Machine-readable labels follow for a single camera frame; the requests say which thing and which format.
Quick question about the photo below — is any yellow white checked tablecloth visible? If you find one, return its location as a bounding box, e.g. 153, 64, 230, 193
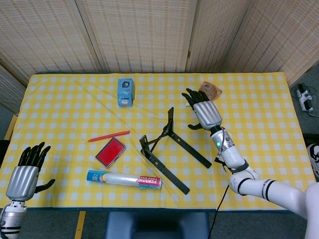
0, 72, 319, 212

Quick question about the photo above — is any red pen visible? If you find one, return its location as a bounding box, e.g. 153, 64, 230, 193
84, 130, 130, 144

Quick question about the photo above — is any red ink stamp pad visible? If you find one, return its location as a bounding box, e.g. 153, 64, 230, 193
95, 137, 127, 167

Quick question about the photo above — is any small blue cardboard box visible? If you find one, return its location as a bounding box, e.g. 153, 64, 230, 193
117, 78, 136, 108

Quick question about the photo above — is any beige woven folding screen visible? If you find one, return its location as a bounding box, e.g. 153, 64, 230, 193
0, 0, 319, 114

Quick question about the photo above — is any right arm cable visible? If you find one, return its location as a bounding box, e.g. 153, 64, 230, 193
207, 126, 232, 239

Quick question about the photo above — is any black folding laptop stand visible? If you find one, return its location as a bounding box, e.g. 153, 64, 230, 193
139, 107, 212, 195

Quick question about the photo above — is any plastic food wrap roll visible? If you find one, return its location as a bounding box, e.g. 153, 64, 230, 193
86, 170, 162, 190

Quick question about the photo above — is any brown spout pouch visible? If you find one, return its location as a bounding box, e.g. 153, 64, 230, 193
198, 81, 223, 102

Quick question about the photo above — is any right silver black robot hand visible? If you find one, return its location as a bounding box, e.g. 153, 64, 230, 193
181, 88, 223, 130

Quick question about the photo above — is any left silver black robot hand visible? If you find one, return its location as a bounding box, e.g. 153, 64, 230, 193
5, 141, 56, 202

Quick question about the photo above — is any black white shoe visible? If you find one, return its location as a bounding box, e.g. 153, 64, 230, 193
307, 143, 319, 181

